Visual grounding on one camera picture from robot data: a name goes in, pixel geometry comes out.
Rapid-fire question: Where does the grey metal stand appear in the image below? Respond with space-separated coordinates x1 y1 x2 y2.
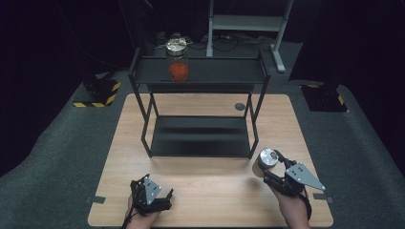
205 0 294 73

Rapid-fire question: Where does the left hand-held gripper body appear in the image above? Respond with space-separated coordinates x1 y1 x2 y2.
133 176 170 215

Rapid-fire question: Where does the black wrist strap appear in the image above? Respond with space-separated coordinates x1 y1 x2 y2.
298 187 313 221

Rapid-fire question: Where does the black metal shelf rack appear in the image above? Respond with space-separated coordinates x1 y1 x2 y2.
128 47 271 159

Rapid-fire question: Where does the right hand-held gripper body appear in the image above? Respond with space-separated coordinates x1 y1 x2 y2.
266 162 327 198

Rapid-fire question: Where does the person's left hand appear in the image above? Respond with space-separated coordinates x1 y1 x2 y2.
125 194 160 229

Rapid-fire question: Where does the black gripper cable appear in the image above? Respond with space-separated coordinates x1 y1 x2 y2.
121 206 136 229

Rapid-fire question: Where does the grey tape strip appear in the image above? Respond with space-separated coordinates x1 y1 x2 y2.
84 195 106 205
312 192 334 205

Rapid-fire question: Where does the black base with hazard stripes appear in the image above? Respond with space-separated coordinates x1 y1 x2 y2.
300 83 349 114
73 78 122 109

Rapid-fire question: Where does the person's right hand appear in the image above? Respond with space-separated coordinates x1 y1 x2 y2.
269 186 311 229

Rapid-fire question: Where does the glass jar of orange powder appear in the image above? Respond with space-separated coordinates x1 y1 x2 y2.
164 37 190 83

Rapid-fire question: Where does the glass jar of tan powder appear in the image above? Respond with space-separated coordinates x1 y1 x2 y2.
251 147 280 178

